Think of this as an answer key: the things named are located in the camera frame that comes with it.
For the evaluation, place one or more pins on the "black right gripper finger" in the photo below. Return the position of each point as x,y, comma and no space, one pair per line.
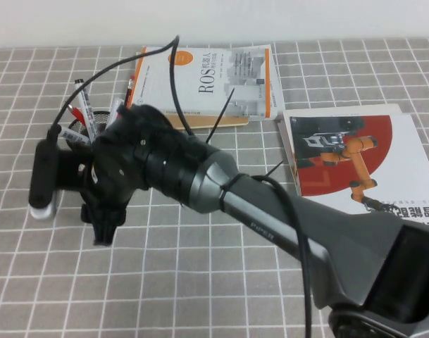
101,213
105,234

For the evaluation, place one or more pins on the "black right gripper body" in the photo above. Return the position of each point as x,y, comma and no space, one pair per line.
119,165

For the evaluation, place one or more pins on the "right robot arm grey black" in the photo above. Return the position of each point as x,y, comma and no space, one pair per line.
341,229

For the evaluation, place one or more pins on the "black mesh pen holder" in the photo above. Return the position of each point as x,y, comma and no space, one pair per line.
102,118

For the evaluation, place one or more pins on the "red ballpoint pen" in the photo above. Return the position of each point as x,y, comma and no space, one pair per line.
76,112

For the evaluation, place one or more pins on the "grey checked tablecloth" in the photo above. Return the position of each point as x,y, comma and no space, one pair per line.
165,281

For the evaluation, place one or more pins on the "white orange ROS book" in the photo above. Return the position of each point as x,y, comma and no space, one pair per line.
207,81

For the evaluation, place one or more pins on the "white red robot brochure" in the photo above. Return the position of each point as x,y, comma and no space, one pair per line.
393,158

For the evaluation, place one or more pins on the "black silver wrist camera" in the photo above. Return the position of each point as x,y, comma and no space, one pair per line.
41,176

